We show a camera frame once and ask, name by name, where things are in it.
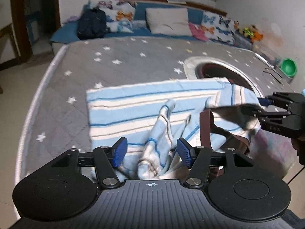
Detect butterfly pillow left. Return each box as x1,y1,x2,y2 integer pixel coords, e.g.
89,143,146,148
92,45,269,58
91,0,137,33

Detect grey star-patterned mattress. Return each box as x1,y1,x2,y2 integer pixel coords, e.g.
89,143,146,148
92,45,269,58
14,36,301,187

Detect green plastic bowl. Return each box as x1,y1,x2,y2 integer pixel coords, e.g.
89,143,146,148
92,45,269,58
280,58,297,78

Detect dark wooden door frame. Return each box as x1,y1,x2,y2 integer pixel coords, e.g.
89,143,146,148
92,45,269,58
10,0,60,63

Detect blue striped shirt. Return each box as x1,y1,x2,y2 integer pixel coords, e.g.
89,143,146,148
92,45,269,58
86,78,260,181

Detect butterfly pillow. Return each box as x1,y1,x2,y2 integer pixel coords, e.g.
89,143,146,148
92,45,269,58
200,10,239,45
91,0,137,33

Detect pink cloth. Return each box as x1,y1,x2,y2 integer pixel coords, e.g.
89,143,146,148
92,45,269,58
189,22,208,41

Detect dark navy backpack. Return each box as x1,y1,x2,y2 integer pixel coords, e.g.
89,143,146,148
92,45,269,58
77,8,107,40

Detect butterfly pillow right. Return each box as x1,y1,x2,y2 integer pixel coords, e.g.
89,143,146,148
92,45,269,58
200,10,239,45

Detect grey plain pillow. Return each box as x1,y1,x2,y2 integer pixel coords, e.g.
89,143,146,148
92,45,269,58
145,8,192,37

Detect white laptop on sill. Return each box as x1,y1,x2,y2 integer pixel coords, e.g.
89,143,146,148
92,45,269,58
167,0,187,5

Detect orange plush toys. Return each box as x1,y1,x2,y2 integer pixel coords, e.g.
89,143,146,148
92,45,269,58
238,25,264,43

